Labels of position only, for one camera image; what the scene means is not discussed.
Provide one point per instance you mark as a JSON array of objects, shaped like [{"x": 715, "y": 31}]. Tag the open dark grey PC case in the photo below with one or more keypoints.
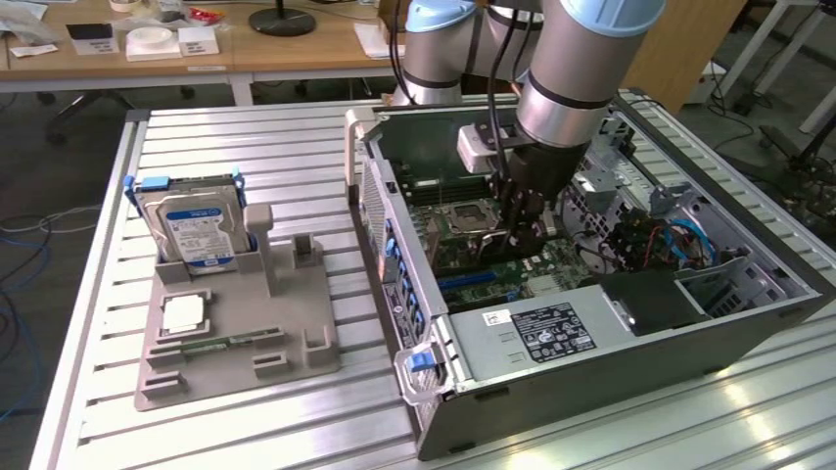
[{"x": 588, "y": 391}]

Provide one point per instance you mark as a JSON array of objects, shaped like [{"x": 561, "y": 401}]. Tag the blue expansion slot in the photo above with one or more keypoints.
[{"x": 469, "y": 281}]

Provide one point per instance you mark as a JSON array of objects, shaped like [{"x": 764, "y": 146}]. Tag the black round lamp base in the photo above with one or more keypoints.
[{"x": 281, "y": 23}]

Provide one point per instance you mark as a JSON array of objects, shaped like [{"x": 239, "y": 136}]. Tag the blue case latch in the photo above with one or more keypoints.
[{"x": 419, "y": 363}]

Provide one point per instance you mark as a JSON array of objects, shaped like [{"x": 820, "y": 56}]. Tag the CPU socket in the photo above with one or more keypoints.
[{"x": 460, "y": 215}]

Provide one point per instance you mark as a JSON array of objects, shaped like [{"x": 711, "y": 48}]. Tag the clear plastic bag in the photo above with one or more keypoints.
[{"x": 25, "y": 22}]

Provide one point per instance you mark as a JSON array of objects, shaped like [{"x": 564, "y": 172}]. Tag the grey parts rack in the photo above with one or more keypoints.
[{"x": 248, "y": 313}]

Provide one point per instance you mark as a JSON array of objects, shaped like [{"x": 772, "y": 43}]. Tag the wooden cabinet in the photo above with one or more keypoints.
[{"x": 692, "y": 49}]

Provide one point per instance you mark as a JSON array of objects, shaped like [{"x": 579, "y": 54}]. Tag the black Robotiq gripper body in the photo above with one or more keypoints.
[{"x": 545, "y": 166}]

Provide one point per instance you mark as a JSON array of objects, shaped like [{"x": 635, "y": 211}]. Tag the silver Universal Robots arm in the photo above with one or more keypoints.
[{"x": 575, "y": 73}]

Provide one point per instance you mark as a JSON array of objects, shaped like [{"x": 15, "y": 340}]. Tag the black floor stand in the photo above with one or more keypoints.
[{"x": 803, "y": 161}]

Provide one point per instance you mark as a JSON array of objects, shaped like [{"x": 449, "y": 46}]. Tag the brown cardboard box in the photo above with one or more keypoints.
[{"x": 388, "y": 14}]

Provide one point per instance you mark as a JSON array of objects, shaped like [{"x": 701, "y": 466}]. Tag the green RAM stick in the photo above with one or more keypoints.
[{"x": 209, "y": 343}]

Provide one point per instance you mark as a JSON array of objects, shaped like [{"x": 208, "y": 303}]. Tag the red packet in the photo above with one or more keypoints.
[{"x": 204, "y": 14}]

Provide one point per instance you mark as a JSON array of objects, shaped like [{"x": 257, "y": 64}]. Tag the white booklet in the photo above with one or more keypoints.
[{"x": 375, "y": 41}]

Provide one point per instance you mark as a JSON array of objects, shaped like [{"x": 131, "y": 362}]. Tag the small white box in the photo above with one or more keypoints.
[{"x": 197, "y": 41}]

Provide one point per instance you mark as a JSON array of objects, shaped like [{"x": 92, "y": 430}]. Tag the white paper slip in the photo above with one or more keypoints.
[{"x": 32, "y": 50}]

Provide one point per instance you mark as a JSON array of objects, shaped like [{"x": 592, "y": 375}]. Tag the perforated metal disk bay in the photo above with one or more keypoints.
[{"x": 607, "y": 196}]

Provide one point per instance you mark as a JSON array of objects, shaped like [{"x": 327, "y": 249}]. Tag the black RAM slot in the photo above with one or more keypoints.
[
  {"x": 444, "y": 185},
  {"x": 447, "y": 197}
]

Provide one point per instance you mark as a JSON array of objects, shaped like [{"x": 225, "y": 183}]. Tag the wooden desk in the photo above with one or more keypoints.
[
  {"x": 307, "y": 49},
  {"x": 97, "y": 63}
]

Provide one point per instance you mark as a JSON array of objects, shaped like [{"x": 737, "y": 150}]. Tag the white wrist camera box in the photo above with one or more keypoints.
[{"x": 476, "y": 152}]

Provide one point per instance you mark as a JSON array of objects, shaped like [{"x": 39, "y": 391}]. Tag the white table frame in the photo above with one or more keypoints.
[{"x": 764, "y": 44}]

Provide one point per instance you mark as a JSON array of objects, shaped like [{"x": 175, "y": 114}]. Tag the graphics card with black shroud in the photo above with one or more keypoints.
[{"x": 483, "y": 247}]

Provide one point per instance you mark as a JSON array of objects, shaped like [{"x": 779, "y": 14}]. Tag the beige tape roll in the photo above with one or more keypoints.
[{"x": 123, "y": 5}]

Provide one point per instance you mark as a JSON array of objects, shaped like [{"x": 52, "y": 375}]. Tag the hard disk in blue caddy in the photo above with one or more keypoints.
[{"x": 192, "y": 230}]

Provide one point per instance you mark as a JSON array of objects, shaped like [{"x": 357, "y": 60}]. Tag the white box with black top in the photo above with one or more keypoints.
[{"x": 92, "y": 39}]

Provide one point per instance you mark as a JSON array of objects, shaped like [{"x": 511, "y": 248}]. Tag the black chair base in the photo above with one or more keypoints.
[{"x": 61, "y": 112}]

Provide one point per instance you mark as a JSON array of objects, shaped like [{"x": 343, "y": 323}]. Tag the green motherboard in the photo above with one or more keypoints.
[{"x": 561, "y": 257}]

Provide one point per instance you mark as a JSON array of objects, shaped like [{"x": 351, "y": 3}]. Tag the grey power supply unit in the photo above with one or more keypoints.
[{"x": 483, "y": 338}]

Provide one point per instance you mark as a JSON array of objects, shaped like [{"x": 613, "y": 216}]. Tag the silver CPU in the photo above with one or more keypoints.
[{"x": 184, "y": 314}]

